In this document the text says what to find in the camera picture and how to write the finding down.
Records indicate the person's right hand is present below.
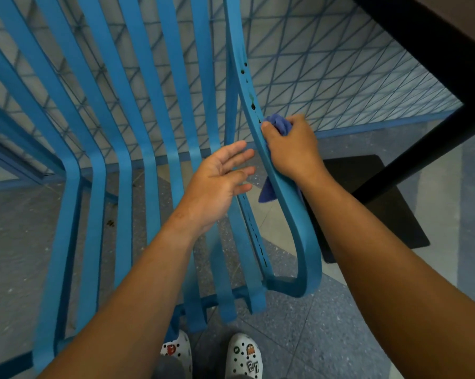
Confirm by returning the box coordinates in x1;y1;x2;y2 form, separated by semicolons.
260;114;330;187

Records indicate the person's left hand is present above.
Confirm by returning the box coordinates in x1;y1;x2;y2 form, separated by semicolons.
174;140;257;238

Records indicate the blue cleaning cloth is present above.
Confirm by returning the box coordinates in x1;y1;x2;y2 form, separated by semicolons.
258;113;294;204

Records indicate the person's left forearm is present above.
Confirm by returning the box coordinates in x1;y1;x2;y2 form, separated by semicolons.
36;211;202;379

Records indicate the person's right forearm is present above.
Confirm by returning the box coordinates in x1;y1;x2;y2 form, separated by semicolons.
299;169;475;379

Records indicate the blue slatted metal chair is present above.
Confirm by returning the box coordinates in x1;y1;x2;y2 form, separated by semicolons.
0;0;323;379

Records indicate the white right clog with charms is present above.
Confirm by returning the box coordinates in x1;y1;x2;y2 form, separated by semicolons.
225;333;264;379

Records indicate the white clog with charms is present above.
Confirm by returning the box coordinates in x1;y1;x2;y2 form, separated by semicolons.
225;333;264;379
160;330;193;379

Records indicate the white left clog with charms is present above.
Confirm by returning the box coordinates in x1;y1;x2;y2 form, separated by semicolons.
160;330;193;379

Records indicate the black pedestal table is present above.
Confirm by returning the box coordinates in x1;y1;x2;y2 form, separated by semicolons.
304;0;475;265

